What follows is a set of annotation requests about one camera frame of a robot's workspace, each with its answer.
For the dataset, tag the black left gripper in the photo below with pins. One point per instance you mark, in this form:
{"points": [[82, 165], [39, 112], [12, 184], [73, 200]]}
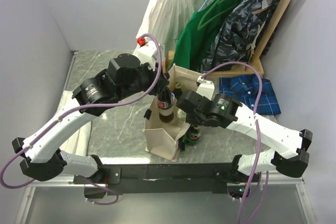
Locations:
{"points": [[153, 74]]}

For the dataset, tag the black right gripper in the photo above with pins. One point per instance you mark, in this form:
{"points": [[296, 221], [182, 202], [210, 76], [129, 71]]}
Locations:
{"points": [[191, 119]]}

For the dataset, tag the green gold-capped glass bottle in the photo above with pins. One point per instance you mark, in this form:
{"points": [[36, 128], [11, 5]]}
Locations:
{"points": [[177, 90]]}

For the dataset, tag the dark cola bottle red cap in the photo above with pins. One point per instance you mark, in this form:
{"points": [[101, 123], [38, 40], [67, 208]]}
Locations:
{"points": [[165, 105]]}

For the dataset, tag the beige canvas tote bag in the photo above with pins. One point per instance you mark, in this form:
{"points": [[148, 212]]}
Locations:
{"points": [[162, 139]]}

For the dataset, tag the clear Chang soda bottle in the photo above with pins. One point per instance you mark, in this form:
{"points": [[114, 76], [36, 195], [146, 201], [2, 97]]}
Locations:
{"points": [[181, 115]]}

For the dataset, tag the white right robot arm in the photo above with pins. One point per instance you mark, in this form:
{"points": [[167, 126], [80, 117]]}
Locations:
{"points": [[288, 149]]}

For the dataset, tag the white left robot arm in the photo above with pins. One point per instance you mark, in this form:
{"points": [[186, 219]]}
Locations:
{"points": [[42, 157]]}

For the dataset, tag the green beer bottle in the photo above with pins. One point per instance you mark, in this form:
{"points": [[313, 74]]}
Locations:
{"points": [[192, 135]]}

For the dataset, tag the blue plaid shirt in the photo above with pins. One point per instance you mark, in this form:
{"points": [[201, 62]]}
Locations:
{"points": [[245, 88]]}

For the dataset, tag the white pleated skirt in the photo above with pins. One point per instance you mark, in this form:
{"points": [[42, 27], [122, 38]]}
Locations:
{"points": [[166, 20]]}

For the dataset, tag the green garment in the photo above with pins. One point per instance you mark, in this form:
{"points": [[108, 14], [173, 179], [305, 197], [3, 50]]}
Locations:
{"points": [[193, 44]]}

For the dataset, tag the folded white cloth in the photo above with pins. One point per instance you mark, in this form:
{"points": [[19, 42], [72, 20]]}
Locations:
{"points": [[78, 143]]}

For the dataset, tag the dark patterned garment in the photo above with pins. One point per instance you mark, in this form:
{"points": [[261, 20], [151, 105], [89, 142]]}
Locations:
{"points": [[240, 33]]}

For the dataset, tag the green hanger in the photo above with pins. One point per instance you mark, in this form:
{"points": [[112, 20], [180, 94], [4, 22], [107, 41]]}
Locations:
{"points": [[216, 10]]}

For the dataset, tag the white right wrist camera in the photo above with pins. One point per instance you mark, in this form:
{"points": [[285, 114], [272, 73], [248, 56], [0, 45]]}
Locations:
{"points": [[205, 87]]}

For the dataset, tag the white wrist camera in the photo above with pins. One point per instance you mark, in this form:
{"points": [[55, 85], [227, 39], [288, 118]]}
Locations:
{"points": [[146, 52], [205, 87]]}

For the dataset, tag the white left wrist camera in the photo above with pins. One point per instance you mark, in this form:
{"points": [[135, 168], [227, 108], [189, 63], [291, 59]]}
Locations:
{"points": [[146, 52]]}

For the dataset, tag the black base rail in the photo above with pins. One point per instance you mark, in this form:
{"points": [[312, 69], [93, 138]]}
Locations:
{"points": [[171, 178]]}

